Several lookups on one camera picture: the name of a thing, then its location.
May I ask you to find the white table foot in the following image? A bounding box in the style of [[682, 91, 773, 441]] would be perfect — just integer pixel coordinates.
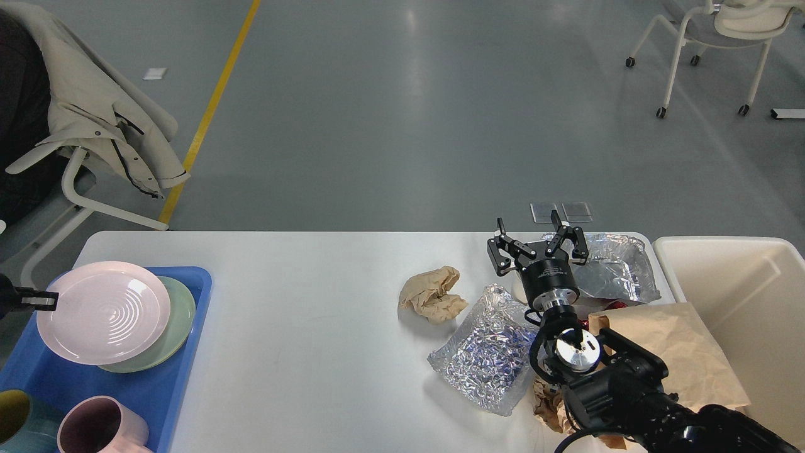
[[770, 107, 805, 120]]

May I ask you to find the white plastic bin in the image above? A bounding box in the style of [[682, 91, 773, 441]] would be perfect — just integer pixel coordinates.
[[653, 236, 804, 449]]

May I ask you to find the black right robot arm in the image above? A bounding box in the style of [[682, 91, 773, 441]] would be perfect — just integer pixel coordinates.
[[487, 210, 796, 452]]

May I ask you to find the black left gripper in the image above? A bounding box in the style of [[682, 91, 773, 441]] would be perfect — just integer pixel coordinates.
[[0, 274, 58, 320]]

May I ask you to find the blue plastic tray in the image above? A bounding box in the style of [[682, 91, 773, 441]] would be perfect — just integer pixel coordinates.
[[1, 266, 213, 452]]

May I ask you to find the white floor plate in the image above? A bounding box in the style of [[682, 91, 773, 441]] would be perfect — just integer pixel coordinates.
[[143, 68, 167, 81]]

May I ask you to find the crumpled brown paper wad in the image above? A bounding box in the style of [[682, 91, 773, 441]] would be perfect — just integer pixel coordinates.
[[533, 377, 576, 435]]

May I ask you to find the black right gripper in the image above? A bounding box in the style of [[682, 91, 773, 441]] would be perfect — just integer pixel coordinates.
[[487, 210, 590, 310]]

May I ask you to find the crumpled silver foil tray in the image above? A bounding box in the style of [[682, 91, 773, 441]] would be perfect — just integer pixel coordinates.
[[428, 284, 538, 417]]

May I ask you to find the brown paper bag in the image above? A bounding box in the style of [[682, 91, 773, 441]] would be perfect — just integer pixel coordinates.
[[587, 303, 752, 412]]

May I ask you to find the person in dark clothes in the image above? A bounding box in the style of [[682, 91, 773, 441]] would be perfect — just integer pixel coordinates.
[[1, 12, 68, 226]]

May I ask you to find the teal mug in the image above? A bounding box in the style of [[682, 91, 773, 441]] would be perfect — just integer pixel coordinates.
[[1, 389, 65, 452]]

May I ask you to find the floor socket plate left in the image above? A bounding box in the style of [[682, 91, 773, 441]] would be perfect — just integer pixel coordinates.
[[531, 203, 560, 224]]

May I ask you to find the white chair right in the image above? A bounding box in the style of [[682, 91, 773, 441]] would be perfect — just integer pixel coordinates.
[[625, 1, 803, 119]]

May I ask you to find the floor socket plate right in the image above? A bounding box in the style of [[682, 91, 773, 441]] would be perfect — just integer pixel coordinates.
[[561, 203, 594, 223]]

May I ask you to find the pink mug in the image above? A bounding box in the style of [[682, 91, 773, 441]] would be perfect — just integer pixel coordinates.
[[57, 396, 152, 452]]

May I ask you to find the floor socket plate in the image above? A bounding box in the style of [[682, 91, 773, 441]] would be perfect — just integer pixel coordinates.
[[531, 203, 560, 224], [561, 203, 594, 223]]

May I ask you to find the flat silver foil bag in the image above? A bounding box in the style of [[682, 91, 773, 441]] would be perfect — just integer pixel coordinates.
[[572, 232, 662, 305]]

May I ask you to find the pink plate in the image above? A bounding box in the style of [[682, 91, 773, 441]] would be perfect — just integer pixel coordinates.
[[36, 261, 172, 366]]

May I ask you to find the green plate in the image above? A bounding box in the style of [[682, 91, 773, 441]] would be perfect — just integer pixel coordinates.
[[99, 276, 196, 374]]

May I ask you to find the red crushed can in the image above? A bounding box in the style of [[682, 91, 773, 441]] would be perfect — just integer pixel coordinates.
[[580, 300, 629, 331]]

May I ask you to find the crumpled brown paper ball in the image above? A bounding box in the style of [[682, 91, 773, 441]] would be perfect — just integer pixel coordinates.
[[397, 265, 469, 325]]

